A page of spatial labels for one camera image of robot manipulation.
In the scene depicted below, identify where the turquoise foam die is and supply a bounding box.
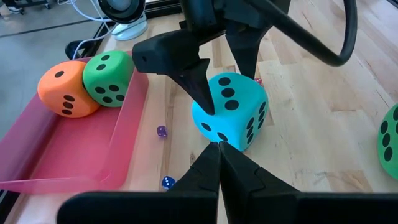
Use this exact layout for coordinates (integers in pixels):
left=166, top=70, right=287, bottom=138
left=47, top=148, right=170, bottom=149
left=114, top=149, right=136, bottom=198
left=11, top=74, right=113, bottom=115
left=191, top=72, right=269, bottom=152

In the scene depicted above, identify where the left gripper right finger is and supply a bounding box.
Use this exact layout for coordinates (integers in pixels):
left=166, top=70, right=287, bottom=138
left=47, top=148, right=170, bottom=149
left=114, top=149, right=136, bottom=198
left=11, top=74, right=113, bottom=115
left=219, top=141, right=301, bottom=224

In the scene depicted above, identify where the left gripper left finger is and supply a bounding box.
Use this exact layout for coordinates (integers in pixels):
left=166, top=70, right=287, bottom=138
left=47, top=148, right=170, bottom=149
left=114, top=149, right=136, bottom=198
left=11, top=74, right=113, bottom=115
left=167, top=141, right=221, bottom=224

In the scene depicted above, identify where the translucent pink plastic tray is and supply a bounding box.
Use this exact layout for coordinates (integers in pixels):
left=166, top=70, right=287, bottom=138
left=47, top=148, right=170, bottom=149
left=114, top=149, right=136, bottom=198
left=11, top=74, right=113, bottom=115
left=0, top=51, right=150, bottom=195

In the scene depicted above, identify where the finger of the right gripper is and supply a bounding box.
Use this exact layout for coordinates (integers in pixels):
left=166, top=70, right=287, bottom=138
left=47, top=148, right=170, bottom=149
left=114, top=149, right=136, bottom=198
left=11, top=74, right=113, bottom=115
left=225, top=26, right=271, bottom=78
left=132, top=29, right=216, bottom=115

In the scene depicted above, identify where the white lamp cable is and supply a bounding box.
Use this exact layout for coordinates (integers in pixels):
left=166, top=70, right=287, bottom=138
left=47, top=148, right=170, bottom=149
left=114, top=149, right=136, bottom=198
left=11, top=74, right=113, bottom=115
left=57, top=0, right=119, bottom=60

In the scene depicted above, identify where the small blue die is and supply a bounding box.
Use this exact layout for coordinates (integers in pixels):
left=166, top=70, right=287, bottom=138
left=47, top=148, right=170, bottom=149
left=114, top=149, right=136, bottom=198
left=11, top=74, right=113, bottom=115
left=161, top=175, right=177, bottom=190

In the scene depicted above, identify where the orange foam die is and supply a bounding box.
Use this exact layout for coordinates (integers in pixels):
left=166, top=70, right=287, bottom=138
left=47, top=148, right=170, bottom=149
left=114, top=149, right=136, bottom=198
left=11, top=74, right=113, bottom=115
left=37, top=60, right=101, bottom=119

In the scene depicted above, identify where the green foam die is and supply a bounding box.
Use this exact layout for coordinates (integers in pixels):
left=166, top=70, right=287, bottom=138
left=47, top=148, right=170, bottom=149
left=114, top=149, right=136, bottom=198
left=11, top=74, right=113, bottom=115
left=376, top=103, right=398, bottom=180
left=82, top=50, right=135, bottom=108

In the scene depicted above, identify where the white camera on table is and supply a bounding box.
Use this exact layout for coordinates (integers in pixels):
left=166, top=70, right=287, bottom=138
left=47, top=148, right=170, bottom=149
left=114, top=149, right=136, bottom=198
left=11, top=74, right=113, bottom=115
left=98, top=0, right=149, bottom=41

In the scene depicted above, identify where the thick black camera cable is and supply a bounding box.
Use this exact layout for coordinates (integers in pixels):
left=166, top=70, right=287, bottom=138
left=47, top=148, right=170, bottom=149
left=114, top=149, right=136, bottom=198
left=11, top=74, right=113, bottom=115
left=245, top=0, right=358, bottom=67

